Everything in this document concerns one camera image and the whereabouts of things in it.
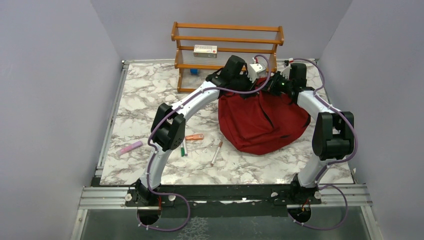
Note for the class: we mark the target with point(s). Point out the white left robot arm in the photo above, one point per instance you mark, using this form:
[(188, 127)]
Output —
[(169, 124)]

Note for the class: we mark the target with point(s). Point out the pink highlighter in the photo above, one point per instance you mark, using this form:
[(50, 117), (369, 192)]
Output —
[(129, 148)]

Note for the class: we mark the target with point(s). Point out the brown marker pen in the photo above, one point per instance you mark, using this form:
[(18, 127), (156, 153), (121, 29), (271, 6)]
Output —
[(215, 156)]

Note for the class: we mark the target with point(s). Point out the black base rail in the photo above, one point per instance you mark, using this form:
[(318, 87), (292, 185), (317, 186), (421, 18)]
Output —
[(221, 201)]

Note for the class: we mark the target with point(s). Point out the wooden two-tier shelf rack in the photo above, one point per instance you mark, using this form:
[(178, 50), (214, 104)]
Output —
[(244, 41)]

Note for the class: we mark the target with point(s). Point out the white red box on shelf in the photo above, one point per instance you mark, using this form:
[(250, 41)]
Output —
[(205, 51)]

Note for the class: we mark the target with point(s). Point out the blue pencil sharpener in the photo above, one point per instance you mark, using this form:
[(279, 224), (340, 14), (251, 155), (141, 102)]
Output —
[(194, 71)]

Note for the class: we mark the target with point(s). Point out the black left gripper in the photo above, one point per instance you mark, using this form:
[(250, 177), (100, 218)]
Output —
[(250, 86)]

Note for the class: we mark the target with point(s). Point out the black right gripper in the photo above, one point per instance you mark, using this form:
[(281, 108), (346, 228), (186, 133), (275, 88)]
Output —
[(270, 88)]

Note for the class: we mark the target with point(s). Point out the red backpack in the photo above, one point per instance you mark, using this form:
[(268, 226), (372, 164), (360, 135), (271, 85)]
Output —
[(261, 123)]

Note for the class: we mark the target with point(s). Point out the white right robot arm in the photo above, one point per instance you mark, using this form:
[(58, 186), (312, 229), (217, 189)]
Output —
[(332, 139)]

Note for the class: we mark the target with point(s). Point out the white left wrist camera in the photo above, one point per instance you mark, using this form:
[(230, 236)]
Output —
[(256, 71)]

